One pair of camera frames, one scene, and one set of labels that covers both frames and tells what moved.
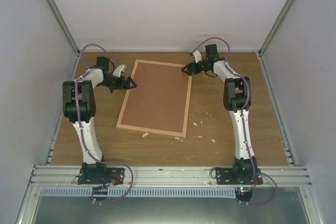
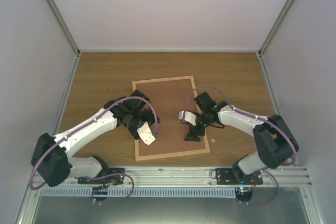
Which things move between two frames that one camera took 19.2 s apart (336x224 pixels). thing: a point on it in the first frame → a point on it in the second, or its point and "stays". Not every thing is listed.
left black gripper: x=122 y=86 → x=149 y=115
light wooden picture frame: x=159 y=103 → x=170 y=155
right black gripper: x=189 y=66 → x=194 y=137
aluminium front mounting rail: x=169 y=177 stays
